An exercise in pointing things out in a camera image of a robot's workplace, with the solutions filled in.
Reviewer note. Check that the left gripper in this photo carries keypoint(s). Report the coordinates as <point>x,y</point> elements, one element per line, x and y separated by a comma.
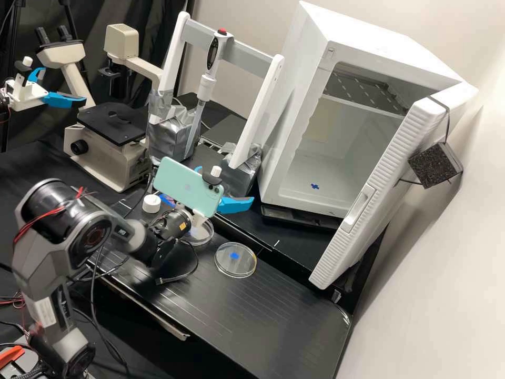
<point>23,94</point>

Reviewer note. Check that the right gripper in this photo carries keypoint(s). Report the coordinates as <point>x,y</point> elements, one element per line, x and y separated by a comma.
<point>198,222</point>

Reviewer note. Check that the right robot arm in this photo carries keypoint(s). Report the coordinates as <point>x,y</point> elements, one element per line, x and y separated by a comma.
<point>47,252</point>

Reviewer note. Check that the white pipette stand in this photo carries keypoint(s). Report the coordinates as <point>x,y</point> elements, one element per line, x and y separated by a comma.
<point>252,118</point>

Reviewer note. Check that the pipette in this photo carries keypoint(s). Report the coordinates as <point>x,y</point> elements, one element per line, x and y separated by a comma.
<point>213,55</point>

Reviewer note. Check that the petri dish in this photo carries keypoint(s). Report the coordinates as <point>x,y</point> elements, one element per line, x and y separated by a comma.
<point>203,236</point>

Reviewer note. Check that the small bottle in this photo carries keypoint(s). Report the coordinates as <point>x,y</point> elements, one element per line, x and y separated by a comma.
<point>151,203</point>

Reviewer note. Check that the black platform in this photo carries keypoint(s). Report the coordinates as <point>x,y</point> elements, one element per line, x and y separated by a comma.
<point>256,323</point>
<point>276,237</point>

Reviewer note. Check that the petri dish lid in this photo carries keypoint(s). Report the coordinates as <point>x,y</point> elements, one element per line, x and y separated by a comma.
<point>235,264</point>

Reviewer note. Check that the cream microscope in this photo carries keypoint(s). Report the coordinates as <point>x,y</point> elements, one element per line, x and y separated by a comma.
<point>106,154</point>

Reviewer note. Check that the white incubator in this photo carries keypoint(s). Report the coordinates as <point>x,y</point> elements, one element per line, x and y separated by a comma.
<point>300,79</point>

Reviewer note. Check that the incubator door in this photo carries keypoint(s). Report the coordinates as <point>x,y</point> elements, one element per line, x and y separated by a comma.
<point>375,189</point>

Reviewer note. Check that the orange clamp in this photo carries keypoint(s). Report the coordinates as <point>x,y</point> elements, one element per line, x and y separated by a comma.
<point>8,357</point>

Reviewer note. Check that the right wrist camera phone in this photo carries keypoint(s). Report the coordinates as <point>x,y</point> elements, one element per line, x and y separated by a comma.
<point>185,185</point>

